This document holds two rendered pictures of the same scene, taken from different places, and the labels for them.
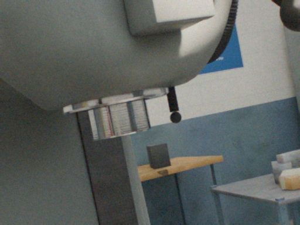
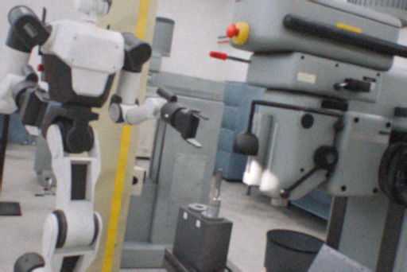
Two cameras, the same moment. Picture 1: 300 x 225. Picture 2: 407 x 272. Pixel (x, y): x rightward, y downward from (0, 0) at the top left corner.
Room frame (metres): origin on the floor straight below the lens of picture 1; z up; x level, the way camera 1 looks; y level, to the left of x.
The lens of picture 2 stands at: (0.12, -1.31, 1.57)
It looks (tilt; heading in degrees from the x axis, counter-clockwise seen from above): 5 degrees down; 87
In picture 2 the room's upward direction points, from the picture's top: 9 degrees clockwise
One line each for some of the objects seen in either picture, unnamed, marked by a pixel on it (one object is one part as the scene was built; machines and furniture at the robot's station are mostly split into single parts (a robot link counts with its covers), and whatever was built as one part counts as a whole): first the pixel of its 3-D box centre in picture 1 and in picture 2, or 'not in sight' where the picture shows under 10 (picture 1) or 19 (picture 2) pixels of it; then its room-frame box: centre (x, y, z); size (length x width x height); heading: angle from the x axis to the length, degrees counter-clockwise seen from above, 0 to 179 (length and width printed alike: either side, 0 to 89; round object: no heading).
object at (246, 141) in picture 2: not in sight; (246, 142); (0.30, -0.11, 1.46); 0.07 x 0.07 x 0.06
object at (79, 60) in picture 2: not in sight; (78, 61); (-0.33, 0.46, 1.63); 0.34 x 0.30 x 0.36; 36
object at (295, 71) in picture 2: not in sight; (312, 78); (0.48, 0.03, 1.68); 0.34 x 0.24 x 0.10; 24
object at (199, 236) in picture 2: not in sight; (202, 235); (0.26, 0.39, 1.03); 0.22 x 0.12 x 0.20; 120
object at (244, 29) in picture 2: not in sight; (240, 33); (0.24, -0.08, 1.76); 0.06 x 0.02 x 0.06; 114
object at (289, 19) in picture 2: not in sight; (352, 38); (0.54, -0.11, 1.79); 0.45 x 0.04 x 0.04; 24
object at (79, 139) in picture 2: not in sight; (67, 126); (-0.35, 0.48, 1.37); 0.28 x 0.13 x 0.18; 126
